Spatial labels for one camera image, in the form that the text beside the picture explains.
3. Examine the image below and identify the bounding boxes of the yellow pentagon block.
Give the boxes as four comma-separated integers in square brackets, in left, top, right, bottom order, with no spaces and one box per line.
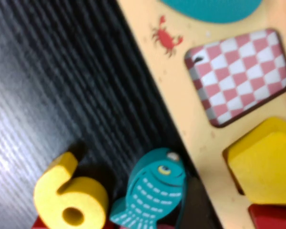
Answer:
[222,116,286,206]

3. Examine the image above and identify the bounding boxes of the colourful wooden puzzle board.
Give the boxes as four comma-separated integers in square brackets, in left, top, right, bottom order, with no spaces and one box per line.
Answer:
[116,0,286,229]

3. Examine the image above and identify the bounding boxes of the teal heart piece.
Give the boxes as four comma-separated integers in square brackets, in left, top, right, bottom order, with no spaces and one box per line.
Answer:
[159,0,263,24]

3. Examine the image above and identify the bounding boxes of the red triangle piece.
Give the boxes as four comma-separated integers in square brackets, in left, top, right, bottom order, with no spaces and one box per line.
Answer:
[247,203,286,229]

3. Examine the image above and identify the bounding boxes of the teal wooden fish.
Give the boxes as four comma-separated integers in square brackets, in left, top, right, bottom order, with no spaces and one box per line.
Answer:
[109,147,188,229]

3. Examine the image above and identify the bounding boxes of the yellow number six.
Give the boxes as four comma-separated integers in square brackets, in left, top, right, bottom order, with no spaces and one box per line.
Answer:
[33,151,109,229]

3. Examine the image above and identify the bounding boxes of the red number seven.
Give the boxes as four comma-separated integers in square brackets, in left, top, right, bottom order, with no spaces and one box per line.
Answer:
[31,216,48,229]

